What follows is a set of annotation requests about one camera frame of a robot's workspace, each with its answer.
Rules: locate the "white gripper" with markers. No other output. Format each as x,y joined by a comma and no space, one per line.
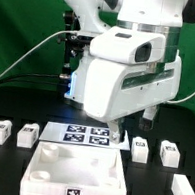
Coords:
114,90

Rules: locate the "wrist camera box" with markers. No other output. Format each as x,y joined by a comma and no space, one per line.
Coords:
128,46

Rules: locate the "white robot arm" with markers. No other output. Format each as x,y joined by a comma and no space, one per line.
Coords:
155,16

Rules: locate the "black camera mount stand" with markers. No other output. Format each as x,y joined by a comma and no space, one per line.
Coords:
73,50

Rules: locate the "white sheet with markers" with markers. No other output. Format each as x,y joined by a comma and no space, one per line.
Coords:
83,135

